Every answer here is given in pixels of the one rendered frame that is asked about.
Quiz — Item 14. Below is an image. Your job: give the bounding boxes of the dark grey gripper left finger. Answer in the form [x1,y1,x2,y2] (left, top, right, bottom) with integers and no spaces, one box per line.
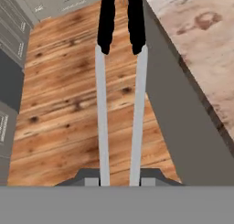
[54,167,101,187]

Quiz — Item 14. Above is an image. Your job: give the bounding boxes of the grey counter cabinet side panel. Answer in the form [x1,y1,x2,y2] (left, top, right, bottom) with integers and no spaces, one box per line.
[141,0,234,187]

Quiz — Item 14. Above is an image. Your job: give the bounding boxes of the grey cupboard run with handles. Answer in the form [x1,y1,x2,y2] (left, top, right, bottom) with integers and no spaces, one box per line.
[0,0,34,187]
[6,0,102,23]

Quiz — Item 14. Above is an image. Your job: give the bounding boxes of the dark grey appliance front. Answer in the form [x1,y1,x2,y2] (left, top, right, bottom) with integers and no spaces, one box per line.
[0,48,26,114]

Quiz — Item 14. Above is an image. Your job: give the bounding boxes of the silver tongs with black tips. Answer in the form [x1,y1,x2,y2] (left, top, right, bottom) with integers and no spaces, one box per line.
[94,0,150,187]

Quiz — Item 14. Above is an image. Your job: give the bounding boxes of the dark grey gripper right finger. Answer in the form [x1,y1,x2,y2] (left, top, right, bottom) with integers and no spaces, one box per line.
[139,167,185,187]

